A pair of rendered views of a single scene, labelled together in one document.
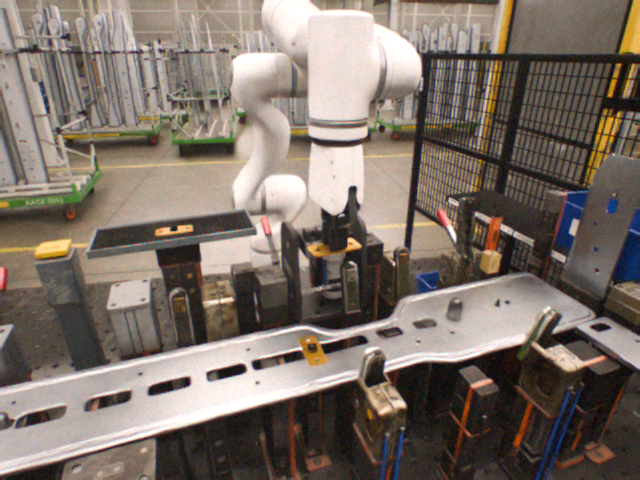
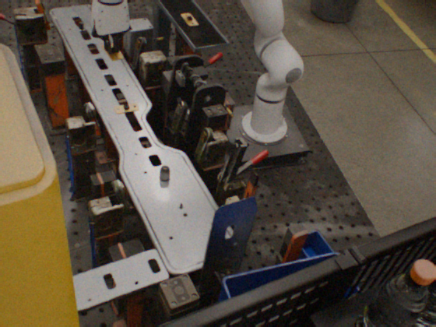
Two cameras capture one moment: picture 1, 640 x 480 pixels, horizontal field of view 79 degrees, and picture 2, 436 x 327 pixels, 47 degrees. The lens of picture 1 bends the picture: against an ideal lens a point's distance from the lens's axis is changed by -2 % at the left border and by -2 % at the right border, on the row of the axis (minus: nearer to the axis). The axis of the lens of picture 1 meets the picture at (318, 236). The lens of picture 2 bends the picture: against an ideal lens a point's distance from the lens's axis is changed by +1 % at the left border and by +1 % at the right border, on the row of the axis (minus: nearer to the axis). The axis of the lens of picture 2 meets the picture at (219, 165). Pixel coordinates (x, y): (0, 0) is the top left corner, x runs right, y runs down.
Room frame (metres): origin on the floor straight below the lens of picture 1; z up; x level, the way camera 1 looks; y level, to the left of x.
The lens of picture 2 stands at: (0.62, -1.33, 2.13)
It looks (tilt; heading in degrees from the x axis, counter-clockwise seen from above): 46 degrees down; 75
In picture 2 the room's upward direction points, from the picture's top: 11 degrees clockwise
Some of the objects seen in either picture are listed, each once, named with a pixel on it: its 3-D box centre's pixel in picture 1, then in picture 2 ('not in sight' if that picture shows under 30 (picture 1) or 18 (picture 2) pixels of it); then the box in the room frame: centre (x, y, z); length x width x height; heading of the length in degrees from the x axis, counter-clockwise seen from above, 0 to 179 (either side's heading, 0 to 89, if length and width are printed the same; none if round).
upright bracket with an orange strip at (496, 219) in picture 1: (483, 283); (240, 228); (0.96, -0.47, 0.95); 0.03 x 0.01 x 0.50; 110
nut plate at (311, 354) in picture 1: (312, 348); (126, 107); (0.62, 0.01, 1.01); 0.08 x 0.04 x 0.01; 19
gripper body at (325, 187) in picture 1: (336, 169); (110, 12); (0.58, -0.03, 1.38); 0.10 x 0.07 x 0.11; 25
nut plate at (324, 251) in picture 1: (334, 244); (112, 50); (0.58, -0.03, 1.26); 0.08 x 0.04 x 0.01; 115
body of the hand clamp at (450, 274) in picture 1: (447, 309); (224, 217); (0.93, -0.37, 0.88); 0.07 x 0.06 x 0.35; 20
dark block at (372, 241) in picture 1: (364, 307); (207, 156); (0.90, -0.13, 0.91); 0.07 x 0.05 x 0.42; 20
